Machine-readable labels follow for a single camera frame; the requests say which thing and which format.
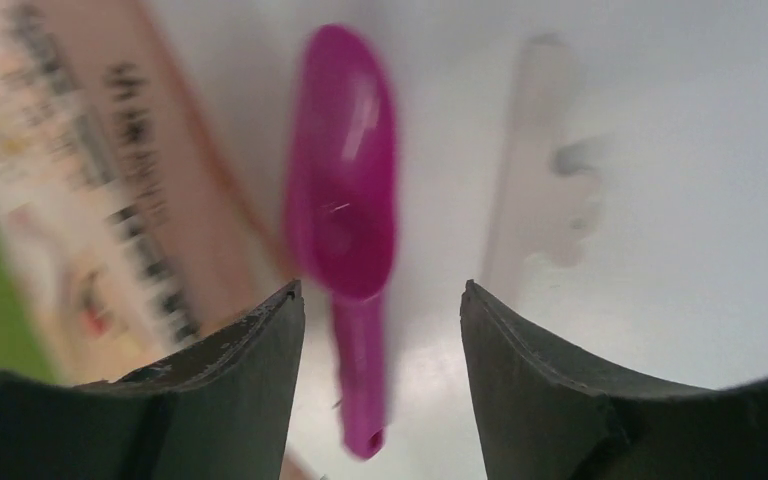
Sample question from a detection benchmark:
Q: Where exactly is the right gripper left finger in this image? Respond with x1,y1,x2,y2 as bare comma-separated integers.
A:
0,281,305,479

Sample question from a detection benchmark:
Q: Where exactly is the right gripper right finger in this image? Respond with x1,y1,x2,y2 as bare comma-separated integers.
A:
460,281,768,479

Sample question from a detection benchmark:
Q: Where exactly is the cat litter bag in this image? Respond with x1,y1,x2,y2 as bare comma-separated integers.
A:
0,1,292,384

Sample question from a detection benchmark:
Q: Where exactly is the magenta plastic scoop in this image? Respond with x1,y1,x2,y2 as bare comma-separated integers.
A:
284,23,399,460

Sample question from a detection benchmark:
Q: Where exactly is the torn white bag strip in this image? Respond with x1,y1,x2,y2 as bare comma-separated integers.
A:
480,33,601,307

